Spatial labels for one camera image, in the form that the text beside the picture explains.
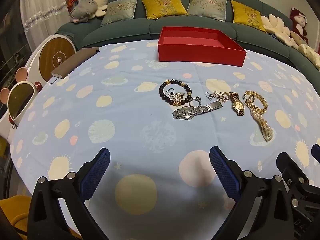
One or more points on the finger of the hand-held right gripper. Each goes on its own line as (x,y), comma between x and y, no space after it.
(290,163)
(316,153)

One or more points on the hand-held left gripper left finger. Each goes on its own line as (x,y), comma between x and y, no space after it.
(96,173)

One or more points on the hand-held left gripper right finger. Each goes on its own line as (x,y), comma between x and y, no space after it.
(225,173)

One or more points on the gold wristwatch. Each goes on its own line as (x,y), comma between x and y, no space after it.
(237,105)

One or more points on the silver wristwatch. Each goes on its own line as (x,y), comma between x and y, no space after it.
(187,112)

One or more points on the gold hoop earring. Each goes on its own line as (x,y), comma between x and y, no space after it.
(226,95)

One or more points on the red cardboard box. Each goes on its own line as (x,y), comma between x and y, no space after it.
(197,47)

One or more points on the planet print blue tablecloth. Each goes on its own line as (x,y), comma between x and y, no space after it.
(125,110)

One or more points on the yellow chair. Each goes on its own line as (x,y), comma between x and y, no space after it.
(15,212)

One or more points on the cream satin cushion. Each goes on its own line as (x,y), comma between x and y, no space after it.
(310,55)

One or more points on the white mouse-ear mirror toy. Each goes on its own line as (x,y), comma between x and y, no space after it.
(20,100)

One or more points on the brown notebook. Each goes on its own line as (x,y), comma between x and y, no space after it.
(72,63)

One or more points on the white machine with wooden disc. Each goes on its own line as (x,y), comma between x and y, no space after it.
(53,57)

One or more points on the red monkey plush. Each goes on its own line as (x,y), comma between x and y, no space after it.
(298,22)

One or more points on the white flower cushion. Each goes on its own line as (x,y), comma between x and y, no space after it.
(275,27)

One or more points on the teal sofa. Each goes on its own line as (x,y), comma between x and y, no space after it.
(140,30)

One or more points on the yellow embroidered cushion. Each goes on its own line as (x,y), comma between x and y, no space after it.
(163,5)
(247,16)

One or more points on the grey pig plush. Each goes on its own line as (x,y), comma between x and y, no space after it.
(83,11)

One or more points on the grey-green embroidered cushion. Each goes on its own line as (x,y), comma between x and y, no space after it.
(207,5)
(120,10)

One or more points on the white curtain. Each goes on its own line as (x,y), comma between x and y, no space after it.
(40,17)

